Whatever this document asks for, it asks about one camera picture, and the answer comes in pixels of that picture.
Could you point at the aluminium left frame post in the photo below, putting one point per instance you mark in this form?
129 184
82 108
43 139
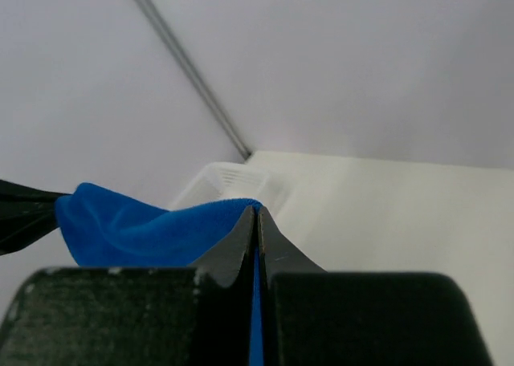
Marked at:
189 69

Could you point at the white perforated plastic basket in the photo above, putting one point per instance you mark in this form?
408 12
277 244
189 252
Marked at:
223 180

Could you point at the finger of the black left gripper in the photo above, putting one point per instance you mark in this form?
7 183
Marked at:
22 230
16 196

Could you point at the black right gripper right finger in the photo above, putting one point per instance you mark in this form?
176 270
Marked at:
311 316

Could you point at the blue towel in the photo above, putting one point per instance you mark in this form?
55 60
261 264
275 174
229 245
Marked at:
105 228

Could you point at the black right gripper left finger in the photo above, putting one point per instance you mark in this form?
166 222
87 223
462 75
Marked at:
199 314

